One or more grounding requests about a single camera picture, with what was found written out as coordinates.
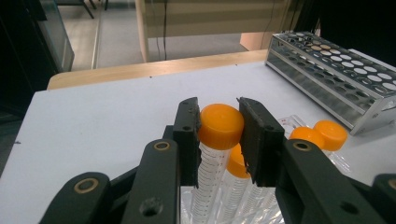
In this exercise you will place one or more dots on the black chair legs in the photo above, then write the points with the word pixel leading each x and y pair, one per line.
pixel 88 7

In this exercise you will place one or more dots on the clear plastic tube rack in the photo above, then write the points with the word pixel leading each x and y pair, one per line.
pixel 292 121

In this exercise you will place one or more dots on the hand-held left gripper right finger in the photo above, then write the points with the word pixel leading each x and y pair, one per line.
pixel 263 146

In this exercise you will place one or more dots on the metal tube rack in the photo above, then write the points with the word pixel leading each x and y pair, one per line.
pixel 327 81

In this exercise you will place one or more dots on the dark cabinet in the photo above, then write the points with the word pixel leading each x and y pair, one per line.
pixel 28 53

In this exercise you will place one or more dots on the beige desk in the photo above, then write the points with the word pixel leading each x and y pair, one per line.
pixel 211 18

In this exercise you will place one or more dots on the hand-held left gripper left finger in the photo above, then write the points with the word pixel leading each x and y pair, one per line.
pixel 188 140

